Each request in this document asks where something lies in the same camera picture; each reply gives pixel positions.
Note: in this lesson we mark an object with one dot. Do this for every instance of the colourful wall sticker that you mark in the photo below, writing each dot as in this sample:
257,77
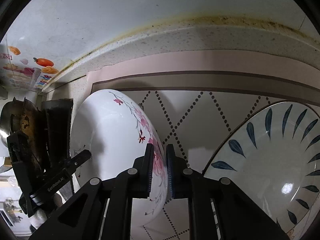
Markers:
26,71

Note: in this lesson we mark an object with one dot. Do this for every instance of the patterned table mat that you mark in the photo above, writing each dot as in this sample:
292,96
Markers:
195,100

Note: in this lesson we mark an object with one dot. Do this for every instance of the black wok with handle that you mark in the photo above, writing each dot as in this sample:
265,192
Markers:
24,116

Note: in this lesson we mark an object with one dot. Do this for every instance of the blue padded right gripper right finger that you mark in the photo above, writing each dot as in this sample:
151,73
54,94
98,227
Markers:
170,153

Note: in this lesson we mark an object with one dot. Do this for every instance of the white plate blue leaf pattern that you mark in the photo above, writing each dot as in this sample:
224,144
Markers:
273,156

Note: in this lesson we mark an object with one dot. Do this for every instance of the white plate pink flowers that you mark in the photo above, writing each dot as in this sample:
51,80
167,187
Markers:
116,131

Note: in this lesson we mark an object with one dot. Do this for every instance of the black induction cooktop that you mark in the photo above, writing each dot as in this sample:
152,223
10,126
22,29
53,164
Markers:
57,118

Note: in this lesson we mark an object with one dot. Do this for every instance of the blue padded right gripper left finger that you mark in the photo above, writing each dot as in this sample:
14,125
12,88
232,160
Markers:
148,167

